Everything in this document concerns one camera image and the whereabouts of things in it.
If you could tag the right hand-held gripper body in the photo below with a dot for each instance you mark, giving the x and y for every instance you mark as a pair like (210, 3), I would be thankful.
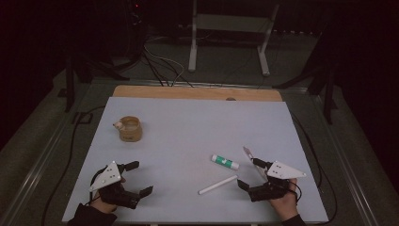
(284, 171)

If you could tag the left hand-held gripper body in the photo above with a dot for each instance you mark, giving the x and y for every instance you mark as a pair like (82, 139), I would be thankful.
(108, 177)

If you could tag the white pen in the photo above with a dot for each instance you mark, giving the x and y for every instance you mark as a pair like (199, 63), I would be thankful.
(218, 185)

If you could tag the green and white glue stick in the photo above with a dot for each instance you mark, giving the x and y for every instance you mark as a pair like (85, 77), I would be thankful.
(224, 161)

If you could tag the wooden pen holder cup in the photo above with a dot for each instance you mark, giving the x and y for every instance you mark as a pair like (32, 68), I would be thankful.
(130, 135)

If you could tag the person's left hand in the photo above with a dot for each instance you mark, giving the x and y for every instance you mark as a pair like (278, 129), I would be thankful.
(105, 207)

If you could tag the person's right hand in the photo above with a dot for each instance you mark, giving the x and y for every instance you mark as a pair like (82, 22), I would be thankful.
(287, 205)

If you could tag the light grey table mat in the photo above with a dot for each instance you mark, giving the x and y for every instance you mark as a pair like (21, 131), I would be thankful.
(156, 119)

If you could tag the black tripod stand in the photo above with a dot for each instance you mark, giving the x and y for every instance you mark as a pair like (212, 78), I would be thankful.
(327, 97)
(69, 91)

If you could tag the white metal stand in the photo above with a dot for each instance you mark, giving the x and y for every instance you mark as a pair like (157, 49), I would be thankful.
(192, 47)

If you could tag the aluminium floor rail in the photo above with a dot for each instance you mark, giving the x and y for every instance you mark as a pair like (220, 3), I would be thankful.
(219, 84)
(34, 169)
(348, 169)

